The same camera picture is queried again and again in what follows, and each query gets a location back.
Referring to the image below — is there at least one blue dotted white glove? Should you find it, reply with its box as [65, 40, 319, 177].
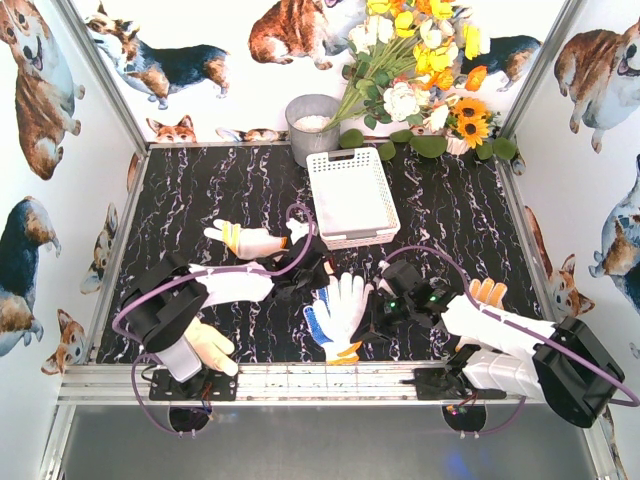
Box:
[303, 272, 373, 365]

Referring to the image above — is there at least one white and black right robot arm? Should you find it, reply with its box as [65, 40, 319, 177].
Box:
[360, 260, 625, 428]

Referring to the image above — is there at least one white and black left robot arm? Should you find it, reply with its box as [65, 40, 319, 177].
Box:
[113, 235, 332, 383]

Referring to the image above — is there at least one white plastic storage basket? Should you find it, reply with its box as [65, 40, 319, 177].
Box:
[306, 147, 400, 251]

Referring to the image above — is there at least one white glove with yellow stripes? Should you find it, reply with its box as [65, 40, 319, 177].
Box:
[204, 219, 288, 260]

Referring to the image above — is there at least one yellow dotted glove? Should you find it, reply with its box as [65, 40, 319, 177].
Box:
[469, 278, 508, 309]

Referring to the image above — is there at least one cream leather glove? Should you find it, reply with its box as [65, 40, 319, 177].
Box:
[184, 318, 239, 377]

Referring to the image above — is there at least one grey metal bucket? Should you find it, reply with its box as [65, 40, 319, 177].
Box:
[285, 94, 340, 166]

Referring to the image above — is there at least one artificial flower bouquet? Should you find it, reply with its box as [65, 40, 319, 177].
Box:
[325, 1, 517, 160]

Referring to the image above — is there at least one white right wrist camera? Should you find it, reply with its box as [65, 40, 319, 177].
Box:
[374, 260, 396, 299]

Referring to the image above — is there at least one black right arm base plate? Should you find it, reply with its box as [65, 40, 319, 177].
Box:
[401, 368, 507, 400]

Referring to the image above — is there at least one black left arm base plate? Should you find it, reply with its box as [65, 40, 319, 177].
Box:
[149, 368, 238, 401]

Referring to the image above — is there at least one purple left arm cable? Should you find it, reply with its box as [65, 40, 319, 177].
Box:
[112, 203, 319, 437]

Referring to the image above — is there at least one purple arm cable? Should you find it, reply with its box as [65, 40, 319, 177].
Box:
[382, 244, 640, 437]
[112, 203, 319, 437]

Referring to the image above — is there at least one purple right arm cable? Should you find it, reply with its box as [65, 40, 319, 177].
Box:
[382, 244, 640, 437]

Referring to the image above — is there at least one aluminium front rail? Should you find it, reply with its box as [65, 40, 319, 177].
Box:
[57, 362, 599, 405]

